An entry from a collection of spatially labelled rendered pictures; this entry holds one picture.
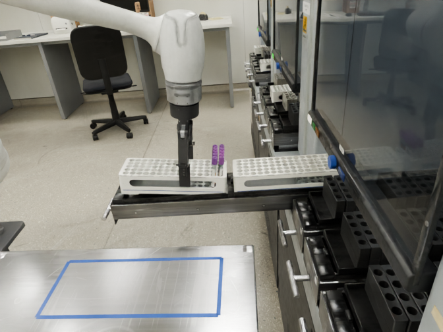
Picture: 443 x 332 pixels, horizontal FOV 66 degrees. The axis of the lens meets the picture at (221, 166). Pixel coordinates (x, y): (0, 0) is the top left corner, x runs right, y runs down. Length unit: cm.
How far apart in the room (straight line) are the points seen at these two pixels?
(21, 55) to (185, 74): 435
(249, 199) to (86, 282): 45
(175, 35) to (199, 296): 55
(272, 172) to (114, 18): 57
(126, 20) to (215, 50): 349
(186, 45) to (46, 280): 59
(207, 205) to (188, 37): 44
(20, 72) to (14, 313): 453
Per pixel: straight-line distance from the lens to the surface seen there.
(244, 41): 441
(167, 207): 98
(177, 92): 85
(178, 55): 81
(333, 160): 76
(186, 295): 70
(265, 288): 178
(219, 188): 95
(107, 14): 95
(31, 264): 89
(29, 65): 509
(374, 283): 67
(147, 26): 98
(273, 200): 96
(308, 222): 85
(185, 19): 82
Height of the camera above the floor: 135
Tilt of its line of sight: 30 degrees down
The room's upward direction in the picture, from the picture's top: 5 degrees counter-clockwise
